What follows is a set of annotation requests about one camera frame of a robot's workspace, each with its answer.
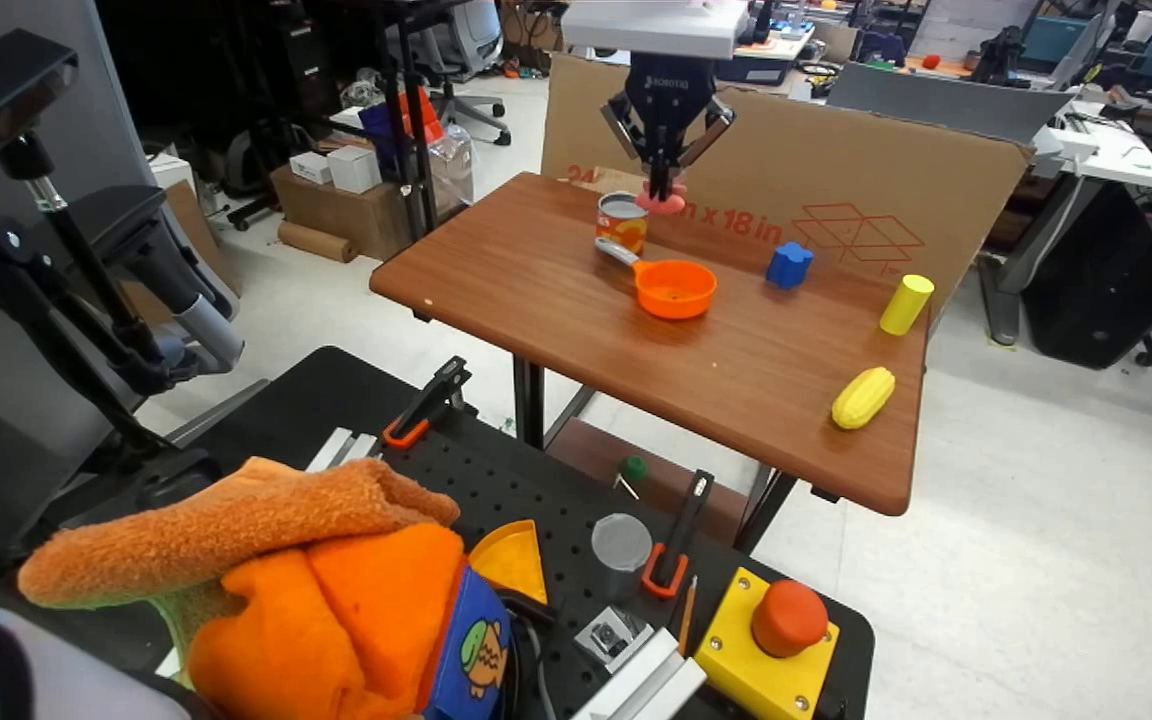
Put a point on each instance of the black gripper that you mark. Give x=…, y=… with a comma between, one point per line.
x=670, y=85

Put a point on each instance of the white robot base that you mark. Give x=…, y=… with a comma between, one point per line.
x=0, y=665

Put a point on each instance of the yellow oval toy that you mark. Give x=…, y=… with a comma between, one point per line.
x=861, y=397

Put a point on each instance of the orange plush cloth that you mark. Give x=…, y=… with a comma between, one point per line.
x=337, y=615

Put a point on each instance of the tin can with orange label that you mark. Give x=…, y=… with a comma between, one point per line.
x=621, y=221

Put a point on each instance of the large cardboard sheet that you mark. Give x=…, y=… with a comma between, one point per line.
x=817, y=161

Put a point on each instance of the blue cube block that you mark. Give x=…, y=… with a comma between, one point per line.
x=788, y=265

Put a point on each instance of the black office chair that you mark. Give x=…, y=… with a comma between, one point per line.
x=471, y=67

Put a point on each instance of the yellow cylinder block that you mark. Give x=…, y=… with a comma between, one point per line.
x=904, y=307

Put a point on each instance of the black table legs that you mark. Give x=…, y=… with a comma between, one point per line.
x=530, y=400

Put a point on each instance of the small green object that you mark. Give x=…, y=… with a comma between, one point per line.
x=634, y=471

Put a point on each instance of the brown cardboard box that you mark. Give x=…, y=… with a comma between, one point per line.
x=337, y=210

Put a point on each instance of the black clamp with orange grip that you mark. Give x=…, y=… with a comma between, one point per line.
x=426, y=407
x=670, y=563

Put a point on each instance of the black perforated base board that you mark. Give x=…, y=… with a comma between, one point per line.
x=520, y=485

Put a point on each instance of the grey round disc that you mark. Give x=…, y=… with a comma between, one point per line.
x=621, y=541

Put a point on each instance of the white desk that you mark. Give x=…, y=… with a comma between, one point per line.
x=1102, y=147

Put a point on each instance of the yellow wedge piece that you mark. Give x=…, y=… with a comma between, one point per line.
x=514, y=563

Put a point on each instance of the thin orange stick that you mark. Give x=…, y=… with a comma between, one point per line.
x=690, y=615

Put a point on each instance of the red stop button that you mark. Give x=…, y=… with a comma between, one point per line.
x=788, y=616

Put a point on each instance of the small black and white tag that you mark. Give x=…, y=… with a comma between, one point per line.
x=607, y=639

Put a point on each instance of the yellow emergency stop box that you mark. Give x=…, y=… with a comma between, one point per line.
x=739, y=662

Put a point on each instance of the blue patch with cartoon face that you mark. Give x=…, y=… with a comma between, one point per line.
x=474, y=654

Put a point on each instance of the orange fuzzy towel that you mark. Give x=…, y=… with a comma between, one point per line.
x=218, y=525

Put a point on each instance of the grey cylindrical stand mount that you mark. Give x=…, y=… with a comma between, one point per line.
x=157, y=272

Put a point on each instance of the silver aluminium rail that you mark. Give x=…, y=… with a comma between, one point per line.
x=642, y=682

